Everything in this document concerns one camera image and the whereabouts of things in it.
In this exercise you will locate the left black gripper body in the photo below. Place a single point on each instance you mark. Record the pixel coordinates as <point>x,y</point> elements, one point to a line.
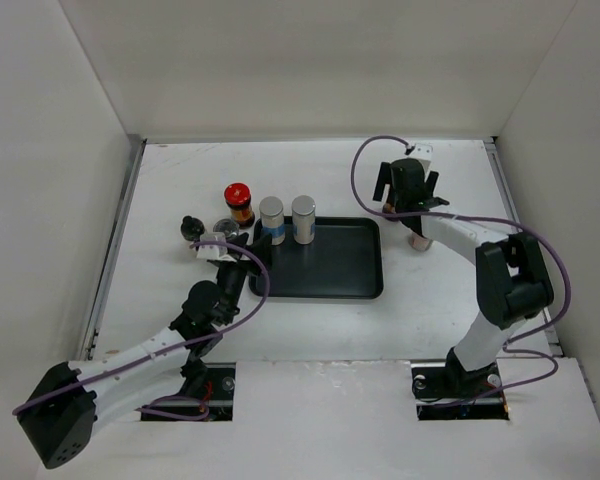
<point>231,274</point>

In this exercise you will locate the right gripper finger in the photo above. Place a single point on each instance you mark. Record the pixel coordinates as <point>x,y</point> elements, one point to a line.
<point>383,180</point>
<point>430,183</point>

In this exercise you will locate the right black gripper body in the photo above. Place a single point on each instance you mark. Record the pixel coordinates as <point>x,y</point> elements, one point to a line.
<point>395,195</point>

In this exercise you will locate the small jar pink label lid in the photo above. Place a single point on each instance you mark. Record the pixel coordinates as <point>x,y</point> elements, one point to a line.
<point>419,243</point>

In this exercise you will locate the peppercorn bottle blue label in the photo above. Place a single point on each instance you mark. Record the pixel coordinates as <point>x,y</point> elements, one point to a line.
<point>272,219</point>

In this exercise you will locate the peppercorn bottle silver cap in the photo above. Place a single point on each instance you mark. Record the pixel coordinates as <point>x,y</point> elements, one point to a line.
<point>303,219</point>

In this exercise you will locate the orange sauce jar red lid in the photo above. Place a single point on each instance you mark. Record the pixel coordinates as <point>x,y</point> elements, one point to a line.
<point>389,212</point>

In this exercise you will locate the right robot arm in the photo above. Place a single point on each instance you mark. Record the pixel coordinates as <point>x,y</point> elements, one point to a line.
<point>512,282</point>

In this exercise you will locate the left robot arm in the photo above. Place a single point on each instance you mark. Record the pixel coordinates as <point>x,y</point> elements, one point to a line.
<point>74,400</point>

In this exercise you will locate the pepper grinder clear cap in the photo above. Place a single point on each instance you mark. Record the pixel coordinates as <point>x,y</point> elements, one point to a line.
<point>228,227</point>

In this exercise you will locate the grinder bottle black knob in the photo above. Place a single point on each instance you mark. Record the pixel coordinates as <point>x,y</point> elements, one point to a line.
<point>192,229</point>

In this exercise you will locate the dark sauce jar red lid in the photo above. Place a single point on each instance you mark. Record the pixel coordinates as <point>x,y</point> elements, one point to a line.
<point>238,198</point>

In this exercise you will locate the black rectangular tray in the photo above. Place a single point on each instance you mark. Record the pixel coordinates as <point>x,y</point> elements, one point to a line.
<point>344,261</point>

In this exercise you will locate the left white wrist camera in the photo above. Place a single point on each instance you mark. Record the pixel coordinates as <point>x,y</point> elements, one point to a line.
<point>213,247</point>

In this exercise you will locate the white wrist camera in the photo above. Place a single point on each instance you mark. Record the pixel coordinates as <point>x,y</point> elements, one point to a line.
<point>213,247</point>
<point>421,152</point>

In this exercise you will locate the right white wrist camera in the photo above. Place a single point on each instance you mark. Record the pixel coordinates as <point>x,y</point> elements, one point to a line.
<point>421,152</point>

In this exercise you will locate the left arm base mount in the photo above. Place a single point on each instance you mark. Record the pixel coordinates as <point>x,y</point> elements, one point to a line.
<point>208,398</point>

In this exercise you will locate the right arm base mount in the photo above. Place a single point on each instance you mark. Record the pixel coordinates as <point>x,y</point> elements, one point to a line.
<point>441,397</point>

